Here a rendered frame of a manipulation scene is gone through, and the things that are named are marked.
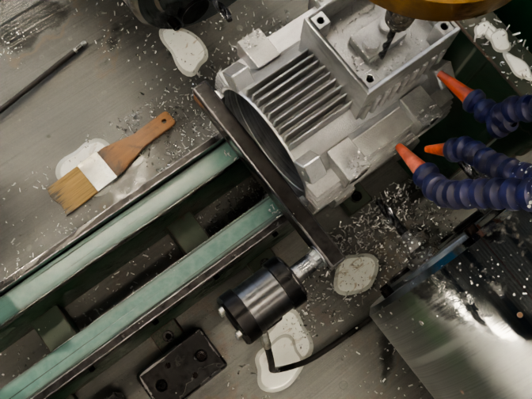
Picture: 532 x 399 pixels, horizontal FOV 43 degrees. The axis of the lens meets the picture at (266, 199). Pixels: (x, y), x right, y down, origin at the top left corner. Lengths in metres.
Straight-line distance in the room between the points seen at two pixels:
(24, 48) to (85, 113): 0.14
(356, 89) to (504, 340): 0.27
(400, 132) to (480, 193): 0.26
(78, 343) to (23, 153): 0.32
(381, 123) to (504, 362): 0.27
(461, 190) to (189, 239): 0.48
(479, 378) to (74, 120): 0.66
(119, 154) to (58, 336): 0.27
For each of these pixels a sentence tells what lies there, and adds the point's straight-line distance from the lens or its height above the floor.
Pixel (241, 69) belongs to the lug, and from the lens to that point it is 0.71.
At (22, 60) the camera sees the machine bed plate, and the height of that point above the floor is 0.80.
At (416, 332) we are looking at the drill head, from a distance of 0.67.
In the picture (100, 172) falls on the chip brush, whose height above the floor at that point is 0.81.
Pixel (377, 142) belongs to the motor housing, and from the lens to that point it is 0.73.
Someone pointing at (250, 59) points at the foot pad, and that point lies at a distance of 0.74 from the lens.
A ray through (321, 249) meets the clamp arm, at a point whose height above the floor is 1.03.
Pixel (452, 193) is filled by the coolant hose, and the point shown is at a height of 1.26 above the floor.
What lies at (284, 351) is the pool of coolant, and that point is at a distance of 0.93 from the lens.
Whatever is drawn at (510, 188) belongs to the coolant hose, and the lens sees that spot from 0.47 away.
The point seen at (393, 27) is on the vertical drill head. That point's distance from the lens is 0.56.
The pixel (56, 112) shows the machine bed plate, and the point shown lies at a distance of 1.04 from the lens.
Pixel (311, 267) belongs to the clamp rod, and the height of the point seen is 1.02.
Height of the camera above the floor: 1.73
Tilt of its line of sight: 75 degrees down
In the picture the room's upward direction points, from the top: 12 degrees clockwise
